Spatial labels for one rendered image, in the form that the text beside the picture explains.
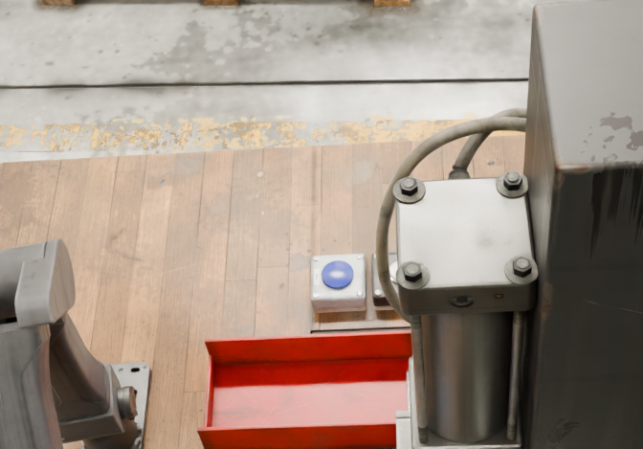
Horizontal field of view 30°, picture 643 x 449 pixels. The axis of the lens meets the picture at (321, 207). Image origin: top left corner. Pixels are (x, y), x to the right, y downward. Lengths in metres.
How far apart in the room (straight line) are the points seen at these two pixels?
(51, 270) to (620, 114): 0.56
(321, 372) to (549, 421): 0.58
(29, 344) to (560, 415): 0.44
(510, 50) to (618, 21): 2.30
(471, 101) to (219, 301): 1.49
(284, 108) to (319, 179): 1.32
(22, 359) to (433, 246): 0.40
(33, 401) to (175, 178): 0.67
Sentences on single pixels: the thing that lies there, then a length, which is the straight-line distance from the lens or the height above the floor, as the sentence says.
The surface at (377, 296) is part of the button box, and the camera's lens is 1.47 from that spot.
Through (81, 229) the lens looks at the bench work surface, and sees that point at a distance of 1.64.
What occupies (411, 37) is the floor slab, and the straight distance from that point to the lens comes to 3.06.
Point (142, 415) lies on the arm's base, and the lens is 1.45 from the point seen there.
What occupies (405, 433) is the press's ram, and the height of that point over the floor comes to 1.18.
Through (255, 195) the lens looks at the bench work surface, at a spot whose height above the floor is 0.90.
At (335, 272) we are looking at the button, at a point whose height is 0.94.
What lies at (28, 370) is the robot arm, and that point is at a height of 1.30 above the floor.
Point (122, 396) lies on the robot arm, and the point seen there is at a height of 1.04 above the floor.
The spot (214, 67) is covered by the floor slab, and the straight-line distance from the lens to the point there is 3.06.
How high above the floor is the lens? 2.16
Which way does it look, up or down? 52 degrees down
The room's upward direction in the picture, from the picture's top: 9 degrees counter-clockwise
